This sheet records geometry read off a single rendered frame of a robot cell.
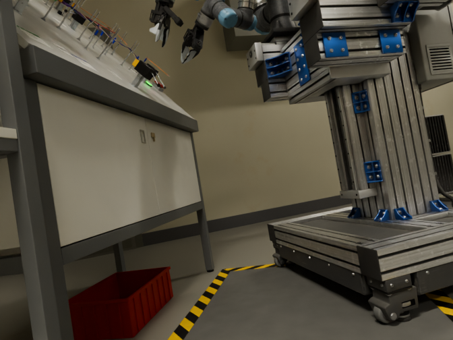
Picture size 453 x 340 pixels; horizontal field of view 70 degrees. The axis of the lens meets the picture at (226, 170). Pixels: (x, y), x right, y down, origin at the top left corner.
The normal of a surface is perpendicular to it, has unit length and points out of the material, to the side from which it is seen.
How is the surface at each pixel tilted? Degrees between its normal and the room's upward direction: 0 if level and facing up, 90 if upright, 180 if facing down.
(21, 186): 90
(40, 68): 90
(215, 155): 90
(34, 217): 90
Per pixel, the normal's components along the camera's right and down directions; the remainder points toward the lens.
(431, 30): 0.25, -0.07
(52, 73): 0.96, -0.17
